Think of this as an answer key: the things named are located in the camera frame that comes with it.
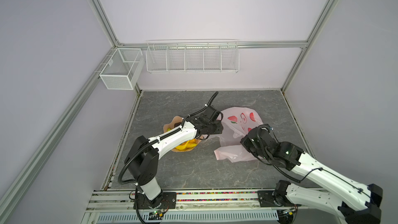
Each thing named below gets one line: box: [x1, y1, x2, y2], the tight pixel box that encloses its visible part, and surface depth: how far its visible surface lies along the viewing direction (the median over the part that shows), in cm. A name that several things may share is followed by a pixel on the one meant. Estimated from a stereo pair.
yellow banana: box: [175, 138, 198, 151], surface depth 86 cm
